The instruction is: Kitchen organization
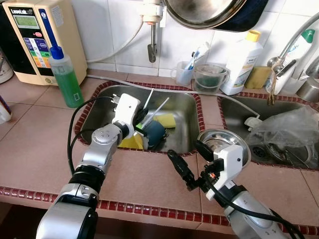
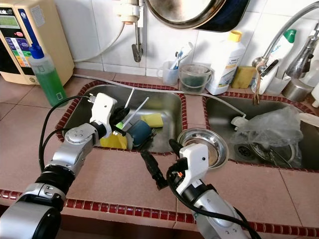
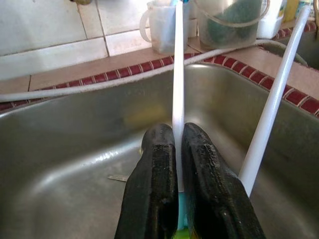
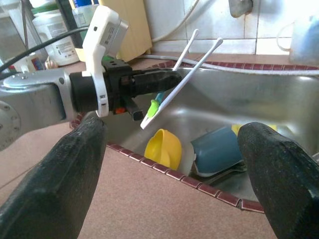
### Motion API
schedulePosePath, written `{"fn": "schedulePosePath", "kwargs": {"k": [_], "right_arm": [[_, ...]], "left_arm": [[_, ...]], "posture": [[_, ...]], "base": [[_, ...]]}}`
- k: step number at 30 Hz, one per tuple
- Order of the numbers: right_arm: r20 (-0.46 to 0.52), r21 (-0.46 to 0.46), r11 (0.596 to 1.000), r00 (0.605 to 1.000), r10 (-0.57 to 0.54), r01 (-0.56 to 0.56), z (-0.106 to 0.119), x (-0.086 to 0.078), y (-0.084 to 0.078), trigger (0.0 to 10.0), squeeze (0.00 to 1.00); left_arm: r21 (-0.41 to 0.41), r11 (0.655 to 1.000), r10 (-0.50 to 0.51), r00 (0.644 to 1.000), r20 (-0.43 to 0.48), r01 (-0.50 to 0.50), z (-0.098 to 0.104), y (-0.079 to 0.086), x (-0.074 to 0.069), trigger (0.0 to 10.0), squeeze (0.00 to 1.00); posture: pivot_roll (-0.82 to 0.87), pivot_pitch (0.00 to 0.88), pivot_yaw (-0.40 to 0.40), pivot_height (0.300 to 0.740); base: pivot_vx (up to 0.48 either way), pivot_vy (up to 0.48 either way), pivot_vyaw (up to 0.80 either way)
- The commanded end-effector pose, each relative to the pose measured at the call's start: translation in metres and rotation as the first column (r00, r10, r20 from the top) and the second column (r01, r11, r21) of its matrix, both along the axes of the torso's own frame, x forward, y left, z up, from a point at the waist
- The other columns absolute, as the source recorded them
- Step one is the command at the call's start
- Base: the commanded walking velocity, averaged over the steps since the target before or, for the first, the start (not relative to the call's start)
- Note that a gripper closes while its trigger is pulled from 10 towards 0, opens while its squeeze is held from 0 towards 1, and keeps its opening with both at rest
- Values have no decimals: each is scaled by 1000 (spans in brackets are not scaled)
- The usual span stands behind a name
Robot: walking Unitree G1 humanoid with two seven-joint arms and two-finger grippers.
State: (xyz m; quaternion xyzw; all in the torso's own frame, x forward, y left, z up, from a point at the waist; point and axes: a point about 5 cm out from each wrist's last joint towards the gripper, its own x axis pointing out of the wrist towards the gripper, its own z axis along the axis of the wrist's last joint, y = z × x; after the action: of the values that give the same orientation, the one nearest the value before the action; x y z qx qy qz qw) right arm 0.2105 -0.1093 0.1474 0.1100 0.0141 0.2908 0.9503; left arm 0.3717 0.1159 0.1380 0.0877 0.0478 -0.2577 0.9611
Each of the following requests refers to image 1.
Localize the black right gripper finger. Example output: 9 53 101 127
193 139 216 163
167 149 199 191

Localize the blue-grey mug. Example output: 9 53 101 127
142 119 166 150

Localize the yellow plastic bowl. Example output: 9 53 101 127
119 132 145 150

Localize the white stick green end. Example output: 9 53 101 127
137 97 170 131

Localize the bright yellow sponge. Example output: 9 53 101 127
152 113 177 129

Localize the round steel plate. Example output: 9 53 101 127
198 129 250 170

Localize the stainless steel sink basin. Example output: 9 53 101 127
218 95 319 170
75 82 205 156

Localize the clear toothbrush cup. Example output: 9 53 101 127
172 61 195 86

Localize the clear tub with green scourer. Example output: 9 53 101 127
192 63 228 94

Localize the green dish soap bottle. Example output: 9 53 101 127
48 46 84 109

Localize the clear plastic bag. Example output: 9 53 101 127
244 107 319 167

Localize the mustard yellow sponge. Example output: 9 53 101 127
244 66 272 90

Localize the white bottle yellow cap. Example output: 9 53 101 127
221 30 264 96

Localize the cream tap diverter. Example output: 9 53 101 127
140 0 166 25

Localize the cream water ionizer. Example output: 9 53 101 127
0 0 88 85

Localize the clear plastic cup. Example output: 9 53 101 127
279 75 300 96

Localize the hanging steel pan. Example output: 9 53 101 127
164 0 247 29

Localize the small steel cup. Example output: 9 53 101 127
298 77 319 104

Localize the chrome gooseneck faucet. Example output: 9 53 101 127
266 12 319 106

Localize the chrome sprayer head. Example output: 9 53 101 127
299 56 319 80

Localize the white bottle green cap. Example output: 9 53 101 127
267 28 316 98

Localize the dark blue tray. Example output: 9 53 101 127
217 0 270 32

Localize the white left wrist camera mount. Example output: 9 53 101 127
112 93 142 127

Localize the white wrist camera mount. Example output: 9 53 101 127
212 144 243 187
112 93 142 127

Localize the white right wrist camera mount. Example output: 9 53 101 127
212 144 243 187

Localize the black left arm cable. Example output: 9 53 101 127
67 96 123 175

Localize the cream filter hose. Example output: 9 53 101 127
86 22 145 64

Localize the steel wall tap spout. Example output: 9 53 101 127
146 20 160 63

